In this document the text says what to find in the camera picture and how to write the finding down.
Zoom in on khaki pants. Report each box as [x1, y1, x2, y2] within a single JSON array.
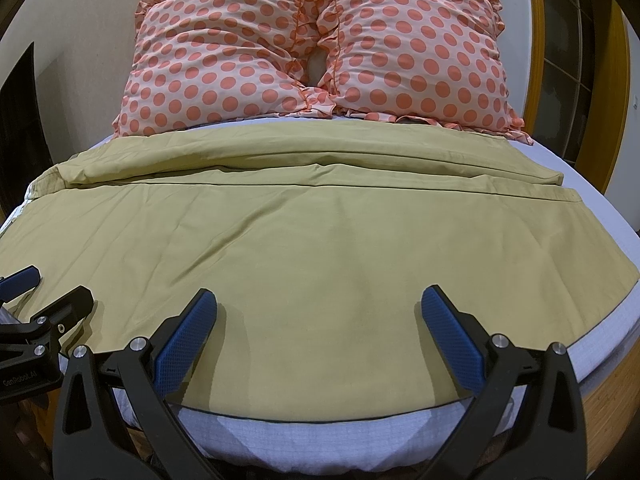
[[0, 118, 640, 424]]

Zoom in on white bed sheet mattress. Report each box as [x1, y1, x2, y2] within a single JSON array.
[[0, 114, 640, 476]]

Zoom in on left polka dot pillow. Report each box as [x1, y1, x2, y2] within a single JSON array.
[[113, 0, 334, 138]]

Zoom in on polka dot pillow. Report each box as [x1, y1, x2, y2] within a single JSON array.
[[113, 0, 334, 138], [304, 0, 533, 144]]

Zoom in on wooden framed window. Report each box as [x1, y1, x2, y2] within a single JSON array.
[[533, 0, 631, 192]]

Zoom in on right polka dot pillow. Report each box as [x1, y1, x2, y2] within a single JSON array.
[[304, 0, 533, 144]]

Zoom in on wooden bed frame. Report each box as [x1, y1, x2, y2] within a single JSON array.
[[584, 341, 639, 474]]

